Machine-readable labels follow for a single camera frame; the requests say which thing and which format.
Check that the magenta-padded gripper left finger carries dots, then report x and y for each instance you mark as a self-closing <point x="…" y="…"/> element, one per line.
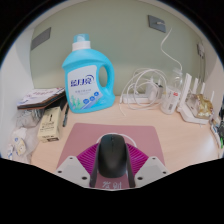
<point x="71" y="168"/>

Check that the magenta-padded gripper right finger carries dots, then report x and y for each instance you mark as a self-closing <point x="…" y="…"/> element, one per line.
<point x="151" y="168"/>

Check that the black computer mouse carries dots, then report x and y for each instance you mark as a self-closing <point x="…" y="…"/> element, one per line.
<point x="112" y="156"/>

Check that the pink mouse pad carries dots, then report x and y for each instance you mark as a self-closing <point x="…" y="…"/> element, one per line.
<point x="83" y="136"/>

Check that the small cream carton box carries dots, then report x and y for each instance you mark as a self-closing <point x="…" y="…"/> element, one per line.
<point x="50" y="125"/>

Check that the black pen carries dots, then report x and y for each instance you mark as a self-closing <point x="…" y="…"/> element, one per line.
<point x="65" y="116"/>

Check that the clear plastic bag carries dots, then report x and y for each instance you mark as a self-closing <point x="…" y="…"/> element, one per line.
<point x="21" y="140"/>

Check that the silver foil packets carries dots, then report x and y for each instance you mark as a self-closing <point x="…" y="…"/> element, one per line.
<point x="28" y="117"/>

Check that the white router with antennas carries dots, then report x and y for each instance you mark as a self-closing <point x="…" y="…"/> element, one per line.
<point x="186" y="110"/>

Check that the white power strip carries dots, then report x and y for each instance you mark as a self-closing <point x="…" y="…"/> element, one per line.
<point x="135" y="99"/>

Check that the white remote control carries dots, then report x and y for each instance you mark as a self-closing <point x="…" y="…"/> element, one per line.
<point x="216" y="135"/>

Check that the clear plastic jar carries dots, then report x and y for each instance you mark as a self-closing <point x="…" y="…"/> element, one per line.
<point x="170" y="98"/>

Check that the stack of books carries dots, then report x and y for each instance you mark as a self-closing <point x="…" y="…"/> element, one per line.
<point x="40" y="97"/>

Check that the blue detergent bottle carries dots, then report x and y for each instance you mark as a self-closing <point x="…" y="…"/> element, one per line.
<point x="83" y="80"/>

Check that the white shelf unit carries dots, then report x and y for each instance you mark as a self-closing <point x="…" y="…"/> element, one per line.
<point x="13" y="83"/>

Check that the white wall charger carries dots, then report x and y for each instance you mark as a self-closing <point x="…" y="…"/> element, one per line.
<point x="200" y="50"/>

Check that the wide grey wall socket plate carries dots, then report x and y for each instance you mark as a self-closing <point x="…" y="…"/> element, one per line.
<point x="41" y="38"/>

